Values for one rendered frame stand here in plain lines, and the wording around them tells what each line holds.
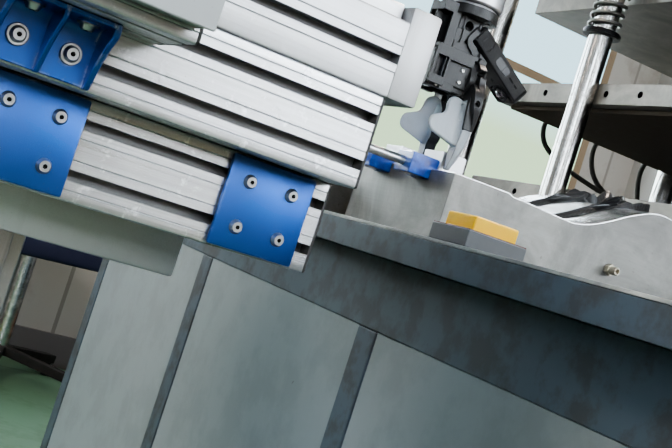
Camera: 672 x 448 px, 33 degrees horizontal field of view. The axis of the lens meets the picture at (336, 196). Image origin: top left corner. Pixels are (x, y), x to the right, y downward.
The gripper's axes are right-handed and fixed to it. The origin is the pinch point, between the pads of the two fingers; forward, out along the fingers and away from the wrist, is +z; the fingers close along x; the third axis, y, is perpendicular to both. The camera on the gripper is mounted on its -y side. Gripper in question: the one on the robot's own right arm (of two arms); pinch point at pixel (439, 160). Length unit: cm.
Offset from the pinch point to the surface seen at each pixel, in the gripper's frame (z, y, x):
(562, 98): -34, -79, -91
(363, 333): 24.2, 4.1, 2.2
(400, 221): 9.1, 2.1, -1.2
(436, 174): 2.2, 2.1, 4.0
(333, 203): 9.0, 2.4, -21.7
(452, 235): 9.7, 8.1, 21.9
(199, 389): 44, 4, -45
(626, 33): -58, -98, -101
